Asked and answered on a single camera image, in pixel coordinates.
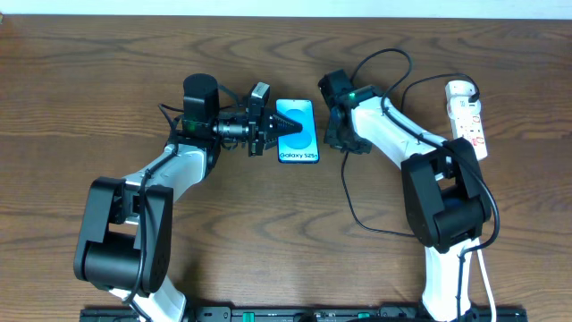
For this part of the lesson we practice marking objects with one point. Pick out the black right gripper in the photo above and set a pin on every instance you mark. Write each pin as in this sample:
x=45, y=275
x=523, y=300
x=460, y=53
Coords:
x=337, y=127

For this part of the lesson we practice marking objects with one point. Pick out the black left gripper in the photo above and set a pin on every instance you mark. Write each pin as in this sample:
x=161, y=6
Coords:
x=257, y=130

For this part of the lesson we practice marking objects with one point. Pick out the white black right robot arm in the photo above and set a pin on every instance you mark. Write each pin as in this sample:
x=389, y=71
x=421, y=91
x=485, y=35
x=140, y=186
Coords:
x=446, y=201

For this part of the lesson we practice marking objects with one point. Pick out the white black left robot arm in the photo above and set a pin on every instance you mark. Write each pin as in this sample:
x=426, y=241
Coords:
x=124, y=245

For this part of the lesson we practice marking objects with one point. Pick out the white USB charger plug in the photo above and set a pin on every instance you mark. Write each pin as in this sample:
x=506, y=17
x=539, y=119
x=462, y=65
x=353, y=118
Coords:
x=462, y=88

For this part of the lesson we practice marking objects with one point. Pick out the white power strip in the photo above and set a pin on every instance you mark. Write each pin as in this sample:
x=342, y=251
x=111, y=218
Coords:
x=466, y=123

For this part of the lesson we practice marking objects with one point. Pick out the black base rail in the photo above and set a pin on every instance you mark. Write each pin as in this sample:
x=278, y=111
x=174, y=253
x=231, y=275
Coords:
x=384, y=313

